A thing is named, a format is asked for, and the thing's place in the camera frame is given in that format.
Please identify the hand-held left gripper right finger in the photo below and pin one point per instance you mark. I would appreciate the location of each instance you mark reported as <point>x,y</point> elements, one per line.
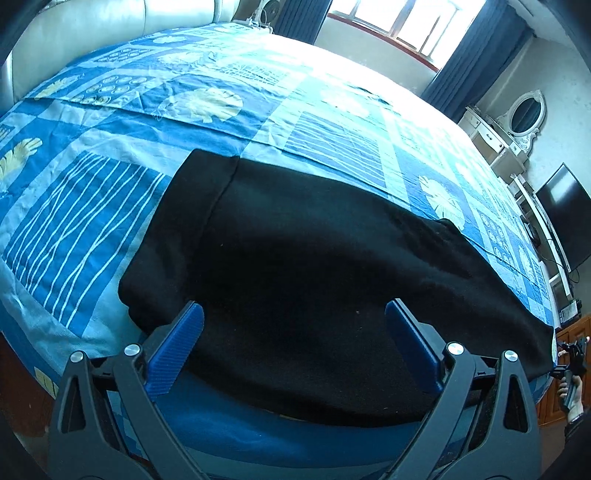
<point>413,344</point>

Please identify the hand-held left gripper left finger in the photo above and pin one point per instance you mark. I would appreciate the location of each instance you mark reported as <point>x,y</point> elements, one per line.
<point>180,344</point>

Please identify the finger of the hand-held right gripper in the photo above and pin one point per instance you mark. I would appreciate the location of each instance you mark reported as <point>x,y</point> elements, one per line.
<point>575,348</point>

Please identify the black pants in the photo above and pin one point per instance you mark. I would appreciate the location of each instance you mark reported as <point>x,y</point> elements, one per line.
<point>300,286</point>

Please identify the person's right hand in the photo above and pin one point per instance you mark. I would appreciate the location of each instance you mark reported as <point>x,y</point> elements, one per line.
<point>580,406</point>

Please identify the brown wooden cabinet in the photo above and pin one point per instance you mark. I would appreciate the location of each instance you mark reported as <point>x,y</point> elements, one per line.
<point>572,327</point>

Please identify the black set-top box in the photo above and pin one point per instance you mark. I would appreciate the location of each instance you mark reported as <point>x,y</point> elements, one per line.
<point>569,310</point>

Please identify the white television stand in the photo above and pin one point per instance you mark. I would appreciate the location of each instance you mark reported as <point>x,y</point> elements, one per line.
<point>542,230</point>

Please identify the black flat television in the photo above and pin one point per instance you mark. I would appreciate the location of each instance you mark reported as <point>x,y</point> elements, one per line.
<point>568,217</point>

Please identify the blue patterned bedsheet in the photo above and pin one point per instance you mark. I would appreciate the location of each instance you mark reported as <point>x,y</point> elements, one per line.
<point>115,184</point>

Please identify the white vanity dresser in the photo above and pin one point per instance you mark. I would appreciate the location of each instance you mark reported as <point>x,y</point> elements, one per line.
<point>489,138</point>

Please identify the oval white framed mirror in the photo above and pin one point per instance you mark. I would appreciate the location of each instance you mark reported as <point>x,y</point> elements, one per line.
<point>526,113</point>

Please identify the blue curtain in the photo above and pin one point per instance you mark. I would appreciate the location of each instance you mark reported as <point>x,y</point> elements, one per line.
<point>302,18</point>
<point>480,55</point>

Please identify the window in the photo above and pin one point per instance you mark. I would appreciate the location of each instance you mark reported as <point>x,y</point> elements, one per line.
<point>415,23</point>

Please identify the cream leather headboard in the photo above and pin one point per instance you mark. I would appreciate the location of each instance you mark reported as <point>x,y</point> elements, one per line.
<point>92,32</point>

